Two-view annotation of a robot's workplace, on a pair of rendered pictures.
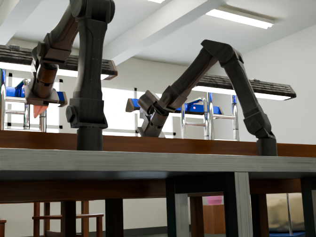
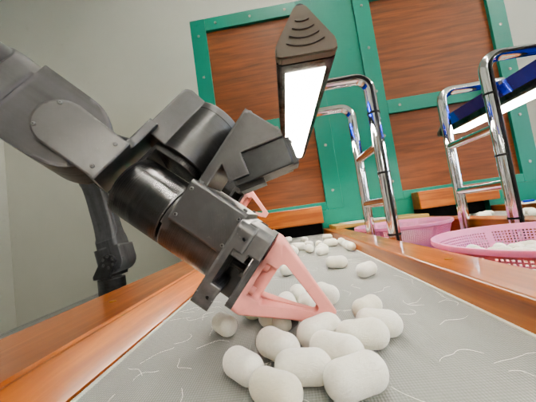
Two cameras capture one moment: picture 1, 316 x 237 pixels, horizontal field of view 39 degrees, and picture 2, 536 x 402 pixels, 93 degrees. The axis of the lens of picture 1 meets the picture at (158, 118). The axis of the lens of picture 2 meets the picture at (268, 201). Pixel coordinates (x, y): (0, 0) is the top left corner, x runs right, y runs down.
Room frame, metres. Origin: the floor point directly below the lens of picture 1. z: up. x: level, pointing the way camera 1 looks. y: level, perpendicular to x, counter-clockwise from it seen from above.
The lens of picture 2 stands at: (1.80, -0.14, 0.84)
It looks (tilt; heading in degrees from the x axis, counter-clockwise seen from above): 4 degrees up; 125
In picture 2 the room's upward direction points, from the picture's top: 8 degrees counter-clockwise
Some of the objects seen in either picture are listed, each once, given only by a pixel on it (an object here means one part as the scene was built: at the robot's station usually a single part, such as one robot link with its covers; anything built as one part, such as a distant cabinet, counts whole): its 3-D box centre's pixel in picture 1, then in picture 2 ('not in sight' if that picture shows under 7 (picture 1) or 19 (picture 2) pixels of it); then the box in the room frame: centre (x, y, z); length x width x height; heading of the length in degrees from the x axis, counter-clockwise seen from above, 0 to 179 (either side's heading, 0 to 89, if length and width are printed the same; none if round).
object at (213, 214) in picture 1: (215, 213); not in sight; (7.56, -0.89, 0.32); 0.42 x 0.42 x 0.63; 33
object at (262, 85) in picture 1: (242, 85); not in sight; (2.03, -0.40, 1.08); 0.62 x 0.08 x 0.07; 121
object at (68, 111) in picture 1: (86, 118); (114, 265); (1.08, 0.17, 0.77); 0.09 x 0.06 x 0.06; 125
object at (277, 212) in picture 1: (281, 211); not in sight; (4.65, -1.22, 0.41); 0.74 x 0.56 x 0.39; 124
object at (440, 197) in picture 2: not in sight; (454, 195); (1.83, 1.13, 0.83); 0.30 x 0.06 x 0.07; 31
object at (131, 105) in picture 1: (177, 108); not in sight; (2.51, -0.11, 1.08); 0.62 x 0.08 x 0.07; 121
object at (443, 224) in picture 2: not in sight; (402, 238); (1.68, 0.72, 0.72); 0.27 x 0.27 x 0.10
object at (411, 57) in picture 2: not in sight; (340, 119); (1.41, 1.23, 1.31); 1.36 x 0.55 x 0.95; 31
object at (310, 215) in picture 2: not in sight; (285, 218); (1.25, 0.78, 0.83); 0.30 x 0.06 x 0.07; 31
